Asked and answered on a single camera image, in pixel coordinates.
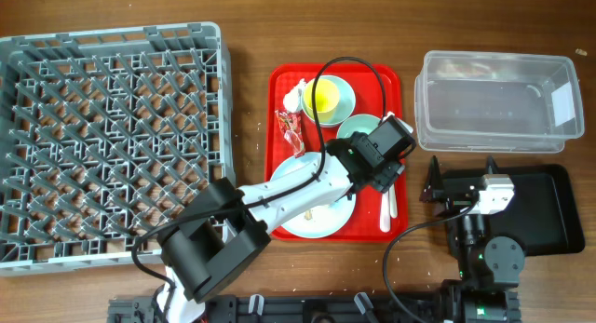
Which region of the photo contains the light green bowl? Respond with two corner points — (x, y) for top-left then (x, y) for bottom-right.
(336, 114), (380, 139)

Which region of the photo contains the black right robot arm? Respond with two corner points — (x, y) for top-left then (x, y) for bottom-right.
(420, 157), (525, 323)

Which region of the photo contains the white plastic fork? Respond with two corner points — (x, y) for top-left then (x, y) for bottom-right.
(379, 191), (391, 233)

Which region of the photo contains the black plastic tray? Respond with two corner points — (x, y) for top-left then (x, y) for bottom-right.
(441, 164), (586, 256)

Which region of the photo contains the light blue bowl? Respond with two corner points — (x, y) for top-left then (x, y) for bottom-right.
(319, 75), (356, 128)

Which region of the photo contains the white plastic spoon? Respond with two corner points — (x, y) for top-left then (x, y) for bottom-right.
(388, 185), (398, 219)

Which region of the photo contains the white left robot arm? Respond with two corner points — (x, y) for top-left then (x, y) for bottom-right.
(157, 115), (416, 322)

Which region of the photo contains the grey dishwasher rack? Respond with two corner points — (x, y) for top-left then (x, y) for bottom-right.
(1, 21), (236, 277)

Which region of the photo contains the clear plastic bin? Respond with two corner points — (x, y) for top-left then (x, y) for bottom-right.
(414, 50), (585, 154)

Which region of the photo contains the light blue plate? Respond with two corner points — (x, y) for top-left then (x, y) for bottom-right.
(271, 152), (357, 240)

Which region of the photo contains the crumpled white tissue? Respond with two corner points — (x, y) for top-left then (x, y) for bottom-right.
(283, 78), (306, 114)

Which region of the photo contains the yellow plastic cup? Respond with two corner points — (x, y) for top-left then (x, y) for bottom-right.
(303, 77), (341, 123)

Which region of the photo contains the red snack wrapper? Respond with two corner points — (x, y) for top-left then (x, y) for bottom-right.
(275, 110), (305, 157)

